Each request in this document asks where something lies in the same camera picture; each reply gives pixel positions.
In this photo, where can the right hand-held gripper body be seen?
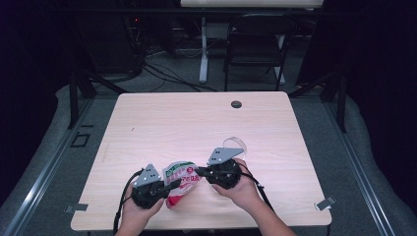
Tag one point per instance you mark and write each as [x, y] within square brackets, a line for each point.
[226, 173]

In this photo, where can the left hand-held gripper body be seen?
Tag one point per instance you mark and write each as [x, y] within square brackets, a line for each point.
[147, 193]

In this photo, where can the clear plastic bag pink print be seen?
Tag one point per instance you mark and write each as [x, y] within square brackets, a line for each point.
[183, 170]

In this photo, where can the person's left hand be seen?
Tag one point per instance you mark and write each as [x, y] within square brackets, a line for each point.
[134, 214]

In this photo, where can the person's right hand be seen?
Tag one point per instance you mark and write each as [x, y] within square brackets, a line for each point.
[244, 193]

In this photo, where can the grey tape tab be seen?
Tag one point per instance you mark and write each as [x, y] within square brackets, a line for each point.
[77, 207]
[325, 204]

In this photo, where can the black folding chair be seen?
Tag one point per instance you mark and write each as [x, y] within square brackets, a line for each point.
[255, 29]

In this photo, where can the white desk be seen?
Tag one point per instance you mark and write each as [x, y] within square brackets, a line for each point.
[249, 3]

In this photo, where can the metal floor rail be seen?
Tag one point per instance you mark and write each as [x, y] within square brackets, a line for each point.
[357, 164]
[42, 177]

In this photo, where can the black metal frame stand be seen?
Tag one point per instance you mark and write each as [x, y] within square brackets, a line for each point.
[341, 98]
[74, 98]

